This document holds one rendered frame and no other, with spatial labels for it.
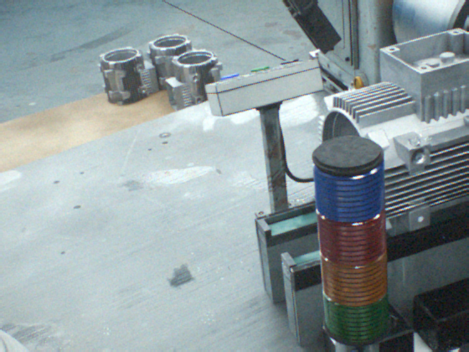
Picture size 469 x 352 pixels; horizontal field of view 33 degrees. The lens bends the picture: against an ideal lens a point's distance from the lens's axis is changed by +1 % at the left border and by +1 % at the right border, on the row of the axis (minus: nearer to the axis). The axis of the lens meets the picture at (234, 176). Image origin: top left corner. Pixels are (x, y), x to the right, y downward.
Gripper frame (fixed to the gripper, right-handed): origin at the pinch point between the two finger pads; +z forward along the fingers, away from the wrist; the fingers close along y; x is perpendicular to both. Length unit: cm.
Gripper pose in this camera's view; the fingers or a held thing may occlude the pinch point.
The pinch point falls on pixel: (315, 24)
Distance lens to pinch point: 101.6
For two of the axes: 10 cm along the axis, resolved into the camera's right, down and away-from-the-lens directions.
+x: -7.5, 6.6, 0.6
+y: -3.2, -4.4, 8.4
